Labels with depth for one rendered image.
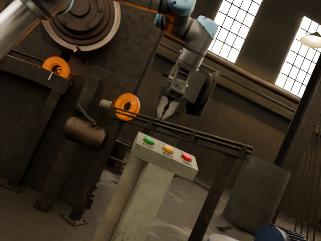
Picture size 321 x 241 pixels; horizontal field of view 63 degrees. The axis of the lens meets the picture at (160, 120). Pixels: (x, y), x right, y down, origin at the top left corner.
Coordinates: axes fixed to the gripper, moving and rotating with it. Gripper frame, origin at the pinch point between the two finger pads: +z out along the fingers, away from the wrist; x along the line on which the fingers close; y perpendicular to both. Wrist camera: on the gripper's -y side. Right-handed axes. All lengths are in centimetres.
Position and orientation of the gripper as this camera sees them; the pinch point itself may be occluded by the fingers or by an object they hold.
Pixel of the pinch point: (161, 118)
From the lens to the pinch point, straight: 90.7
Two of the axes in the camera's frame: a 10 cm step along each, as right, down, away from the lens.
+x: -9.0, -4.1, -1.4
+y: 0.0, -3.3, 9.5
